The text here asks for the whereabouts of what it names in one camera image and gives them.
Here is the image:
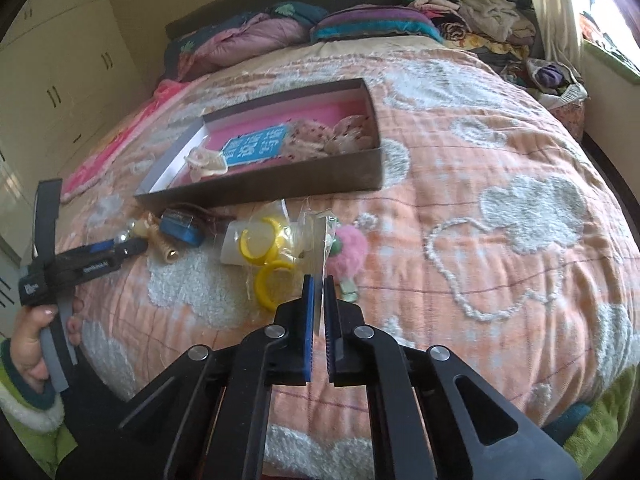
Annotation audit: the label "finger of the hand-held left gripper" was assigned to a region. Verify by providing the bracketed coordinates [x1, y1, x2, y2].
[107, 238, 149, 267]
[75, 241, 118, 257]

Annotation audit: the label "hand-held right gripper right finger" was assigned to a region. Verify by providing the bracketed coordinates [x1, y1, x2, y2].
[324, 276, 583, 480]

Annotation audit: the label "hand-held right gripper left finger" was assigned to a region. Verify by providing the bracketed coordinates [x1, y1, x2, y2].
[119, 275, 321, 480]

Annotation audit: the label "beige doll figure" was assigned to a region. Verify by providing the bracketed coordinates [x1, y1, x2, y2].
[115, 212, 180, 263]

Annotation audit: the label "small blue box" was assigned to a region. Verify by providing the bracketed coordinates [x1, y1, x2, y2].
[160, 207, 203, 247]

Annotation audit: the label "pink pom-pom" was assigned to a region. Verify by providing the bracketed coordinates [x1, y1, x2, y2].
[327, 225, 370, 286]

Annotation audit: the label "clear plastic packet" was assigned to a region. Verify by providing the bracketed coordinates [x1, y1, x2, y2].
[295, 200, 341, 336]

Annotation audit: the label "brown cardboard box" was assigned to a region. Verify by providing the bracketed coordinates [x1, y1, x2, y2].
[134, 78, 385, 209]

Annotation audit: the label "person's left forearm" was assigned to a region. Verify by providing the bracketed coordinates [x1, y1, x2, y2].
[0, 337, 76, 478]

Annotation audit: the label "person's left hand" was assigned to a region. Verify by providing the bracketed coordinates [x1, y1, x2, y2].
[12, 298, 86, 387]

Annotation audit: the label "green hair clip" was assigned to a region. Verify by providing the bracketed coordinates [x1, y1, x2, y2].
[336, 280, 361, 305]

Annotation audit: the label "translucent white plastic case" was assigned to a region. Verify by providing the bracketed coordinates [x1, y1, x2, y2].
[220, 220, 281, 266]

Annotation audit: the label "pink printed blanket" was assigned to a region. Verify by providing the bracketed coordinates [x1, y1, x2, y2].
[60, 77, 206, 201]

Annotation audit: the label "white hair claw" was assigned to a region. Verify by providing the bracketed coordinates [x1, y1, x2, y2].
[184, 146, 232, 181]

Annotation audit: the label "blue printed card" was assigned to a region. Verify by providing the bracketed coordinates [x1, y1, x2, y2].
[220, 124, 296, 167]

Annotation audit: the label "floral fabric scrunchie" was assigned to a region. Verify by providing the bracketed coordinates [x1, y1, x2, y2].
[325, 115, 373, 153]
[282, 120, 333, 161]

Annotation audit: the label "cream wardrobe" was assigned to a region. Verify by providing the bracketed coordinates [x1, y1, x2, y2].
[0, 0, 151, 211]

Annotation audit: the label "folded purple and navy quilt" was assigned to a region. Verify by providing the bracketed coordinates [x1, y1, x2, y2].
[162, 2, 328, 81]

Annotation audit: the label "beige bed sheet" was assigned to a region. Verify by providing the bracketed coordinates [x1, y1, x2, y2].
[210, 35, 451, 86]

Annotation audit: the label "green fuzzy cloth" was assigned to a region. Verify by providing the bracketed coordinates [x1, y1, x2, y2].
[542, 360, 640, 480]

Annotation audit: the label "striped purple pillow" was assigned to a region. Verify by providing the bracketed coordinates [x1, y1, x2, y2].
[310, 5, 443, 45]

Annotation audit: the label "floral bag of clothes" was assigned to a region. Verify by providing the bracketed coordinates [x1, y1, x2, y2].
[525, 57, 588, 141]

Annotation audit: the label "pile of clothes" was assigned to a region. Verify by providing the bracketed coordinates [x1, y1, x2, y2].
[397, 0, 546, 68]

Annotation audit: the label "cream curtain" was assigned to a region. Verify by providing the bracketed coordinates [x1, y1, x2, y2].
[522, 0, 583, 78]

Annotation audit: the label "clothes on windowsill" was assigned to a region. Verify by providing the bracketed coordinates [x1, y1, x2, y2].
[580, 12, 640, 86]

